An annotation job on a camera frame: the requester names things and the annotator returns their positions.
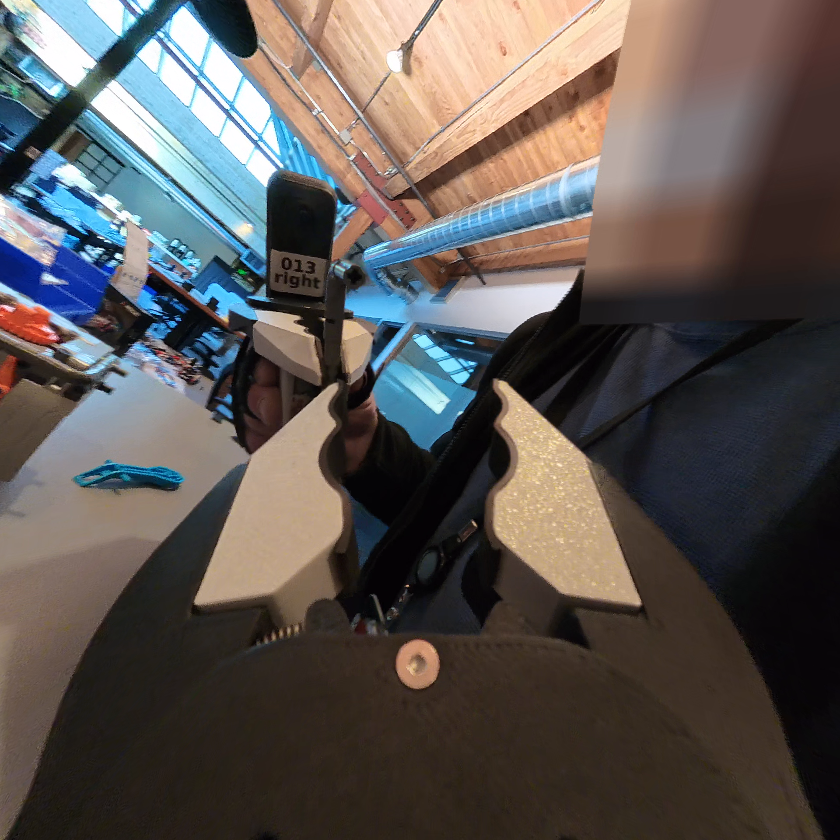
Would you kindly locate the grey axle connector tube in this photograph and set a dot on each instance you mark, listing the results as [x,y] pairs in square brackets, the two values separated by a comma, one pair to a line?
[334,341]

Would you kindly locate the black badge reel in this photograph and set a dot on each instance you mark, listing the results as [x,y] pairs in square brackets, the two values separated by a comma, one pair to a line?
[430,564]

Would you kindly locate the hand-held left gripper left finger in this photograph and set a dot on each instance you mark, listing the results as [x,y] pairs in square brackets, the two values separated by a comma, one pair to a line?
[275,525]

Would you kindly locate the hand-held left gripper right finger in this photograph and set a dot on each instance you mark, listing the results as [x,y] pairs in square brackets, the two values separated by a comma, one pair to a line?
[558,518]

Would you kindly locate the person's right forearm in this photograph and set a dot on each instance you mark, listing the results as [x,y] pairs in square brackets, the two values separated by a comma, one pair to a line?
[394,472]

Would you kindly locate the black boom pole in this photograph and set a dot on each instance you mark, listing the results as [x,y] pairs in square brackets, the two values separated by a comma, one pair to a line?
[98,85]

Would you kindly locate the ceiling spot lamp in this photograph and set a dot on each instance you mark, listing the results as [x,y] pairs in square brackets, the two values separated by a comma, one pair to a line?
[397,60]

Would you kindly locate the blue parts bin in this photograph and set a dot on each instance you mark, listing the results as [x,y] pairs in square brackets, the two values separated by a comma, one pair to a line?
[65,282]

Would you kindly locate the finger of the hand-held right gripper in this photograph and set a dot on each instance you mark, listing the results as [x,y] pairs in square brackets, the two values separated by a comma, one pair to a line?
[358,348]
[289,341]

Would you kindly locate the person in blue jacket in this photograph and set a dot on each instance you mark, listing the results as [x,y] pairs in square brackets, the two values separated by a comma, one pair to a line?
[459,453]

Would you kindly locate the grey toy tube sleeve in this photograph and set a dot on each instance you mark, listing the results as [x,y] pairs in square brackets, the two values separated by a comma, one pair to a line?
[355,275]

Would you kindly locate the silver air duct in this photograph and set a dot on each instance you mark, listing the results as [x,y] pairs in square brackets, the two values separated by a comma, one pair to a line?
[492,216]

